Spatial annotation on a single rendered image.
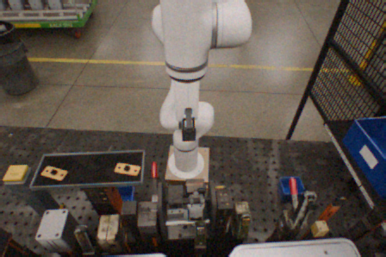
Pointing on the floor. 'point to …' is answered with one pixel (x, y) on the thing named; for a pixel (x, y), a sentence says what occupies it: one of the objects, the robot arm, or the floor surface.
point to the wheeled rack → (78, 16)
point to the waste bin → (15, 62)
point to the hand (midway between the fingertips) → (188, 123)
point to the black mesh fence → (345, 65)
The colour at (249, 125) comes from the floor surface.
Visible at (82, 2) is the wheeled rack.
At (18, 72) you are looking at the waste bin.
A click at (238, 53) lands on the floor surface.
